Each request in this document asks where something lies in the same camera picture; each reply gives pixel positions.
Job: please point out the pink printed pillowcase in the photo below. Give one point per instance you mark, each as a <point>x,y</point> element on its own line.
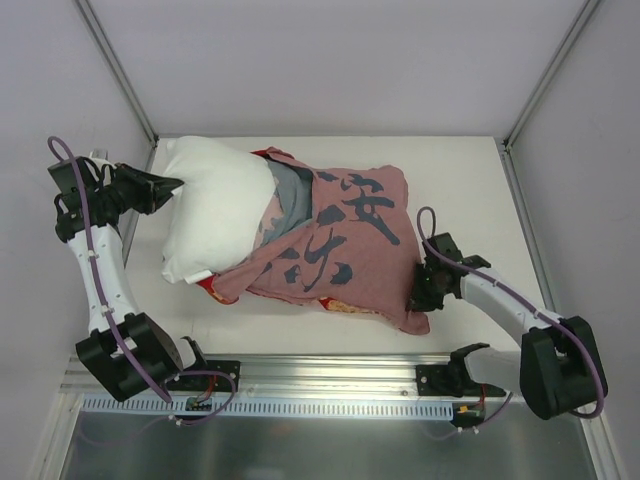
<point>356,254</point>

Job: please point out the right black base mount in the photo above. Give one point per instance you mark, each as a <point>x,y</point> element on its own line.
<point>435,380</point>

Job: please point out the aluminium frame post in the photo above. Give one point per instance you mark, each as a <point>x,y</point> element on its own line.
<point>583,17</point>
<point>100,37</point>

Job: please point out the right aluminium frame post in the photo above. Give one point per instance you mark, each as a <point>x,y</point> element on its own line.
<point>583,17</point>

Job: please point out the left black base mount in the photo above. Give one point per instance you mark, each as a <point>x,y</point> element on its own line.
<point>216,375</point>

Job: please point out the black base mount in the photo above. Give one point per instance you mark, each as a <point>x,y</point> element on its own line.
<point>435,380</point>
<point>216,375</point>

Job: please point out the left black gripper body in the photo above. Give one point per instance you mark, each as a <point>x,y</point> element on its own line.
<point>148,188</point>

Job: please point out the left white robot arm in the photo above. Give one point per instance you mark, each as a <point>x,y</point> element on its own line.
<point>125,350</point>

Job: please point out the left aluminium frame post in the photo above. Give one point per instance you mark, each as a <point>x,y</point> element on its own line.
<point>100,37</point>

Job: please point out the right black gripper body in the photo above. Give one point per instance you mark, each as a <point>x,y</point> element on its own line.
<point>420,291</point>

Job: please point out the aluminium mounting rail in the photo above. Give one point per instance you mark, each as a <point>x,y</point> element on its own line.
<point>344,377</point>

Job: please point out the white pillow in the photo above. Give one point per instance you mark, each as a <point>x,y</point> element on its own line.
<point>217,211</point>

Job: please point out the white slotted cable duct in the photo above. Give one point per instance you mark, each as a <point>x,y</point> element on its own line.
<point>277,408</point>

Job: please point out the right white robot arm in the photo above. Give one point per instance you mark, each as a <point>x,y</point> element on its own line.
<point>556,368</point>

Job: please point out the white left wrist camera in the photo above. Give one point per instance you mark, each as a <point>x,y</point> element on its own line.
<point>100,158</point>

